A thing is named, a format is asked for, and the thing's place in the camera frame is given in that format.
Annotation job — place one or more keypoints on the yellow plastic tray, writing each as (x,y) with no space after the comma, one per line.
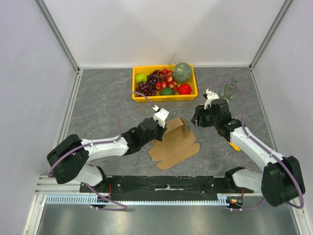
(163,98)

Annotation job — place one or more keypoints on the red cherry bunch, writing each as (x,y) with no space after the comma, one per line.
(165,79)

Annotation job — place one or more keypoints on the yellow candy bag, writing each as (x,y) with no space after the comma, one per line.
(236,148)

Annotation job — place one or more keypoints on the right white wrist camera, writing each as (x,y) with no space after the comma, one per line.
(209,96)

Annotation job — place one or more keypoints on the brown cardboard box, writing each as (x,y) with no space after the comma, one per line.
(178,144)

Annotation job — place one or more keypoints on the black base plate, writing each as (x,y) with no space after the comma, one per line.
(210,184)

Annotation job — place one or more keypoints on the dark purple grape bunch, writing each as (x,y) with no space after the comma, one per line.
(146,88)

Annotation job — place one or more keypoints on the green apple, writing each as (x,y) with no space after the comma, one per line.
(141,77)

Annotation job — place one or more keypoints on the clear glass bottle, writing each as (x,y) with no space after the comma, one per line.
(229,89)

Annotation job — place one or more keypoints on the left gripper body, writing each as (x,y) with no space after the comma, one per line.
(158,133)

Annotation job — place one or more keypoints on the green netted melon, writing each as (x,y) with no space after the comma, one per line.
(182,72)

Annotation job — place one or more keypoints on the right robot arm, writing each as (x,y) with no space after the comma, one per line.
(280,180)

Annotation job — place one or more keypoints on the red tomato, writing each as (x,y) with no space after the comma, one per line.
(185,89)

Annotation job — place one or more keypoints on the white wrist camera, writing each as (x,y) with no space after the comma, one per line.
(209,96)
(160,116)

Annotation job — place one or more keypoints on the green avocado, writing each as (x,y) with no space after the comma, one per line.
(167,91)

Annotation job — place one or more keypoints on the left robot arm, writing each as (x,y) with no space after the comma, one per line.
(70,160)

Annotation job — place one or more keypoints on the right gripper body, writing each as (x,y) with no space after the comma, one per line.
(198,117)

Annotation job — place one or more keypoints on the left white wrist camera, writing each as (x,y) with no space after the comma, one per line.
(160,116)

